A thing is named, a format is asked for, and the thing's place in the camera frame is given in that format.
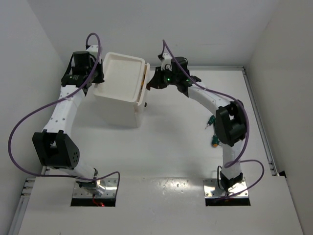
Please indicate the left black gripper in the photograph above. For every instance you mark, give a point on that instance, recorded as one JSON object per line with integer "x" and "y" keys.
{"x": 100, "y": 79}

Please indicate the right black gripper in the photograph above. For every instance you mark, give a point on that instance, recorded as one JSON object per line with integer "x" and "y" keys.
{"x": 156, "y": 82}

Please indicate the white drawer cabinet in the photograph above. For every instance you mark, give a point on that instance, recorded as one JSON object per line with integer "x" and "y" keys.
{"x": 116, "y": 98}

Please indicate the green small screwdriver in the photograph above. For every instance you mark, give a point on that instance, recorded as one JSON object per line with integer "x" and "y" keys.
{"x": 210, "y": 122}

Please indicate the yellow handled pliers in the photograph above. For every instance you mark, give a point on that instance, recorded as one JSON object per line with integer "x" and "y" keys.
{"x": 141, "y": 85}

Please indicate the green handled cutters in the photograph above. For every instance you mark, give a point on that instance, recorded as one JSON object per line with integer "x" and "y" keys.
{"x": 215, "y": 133}

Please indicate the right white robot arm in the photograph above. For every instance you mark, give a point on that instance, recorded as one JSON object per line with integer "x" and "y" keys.
{"x": 230, "y": 125}

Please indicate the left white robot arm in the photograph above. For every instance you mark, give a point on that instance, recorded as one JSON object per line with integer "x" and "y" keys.
{"x": 53, "y": 144}

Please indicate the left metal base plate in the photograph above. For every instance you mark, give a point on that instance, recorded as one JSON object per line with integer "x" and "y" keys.
{"x": 102, "y": 189}

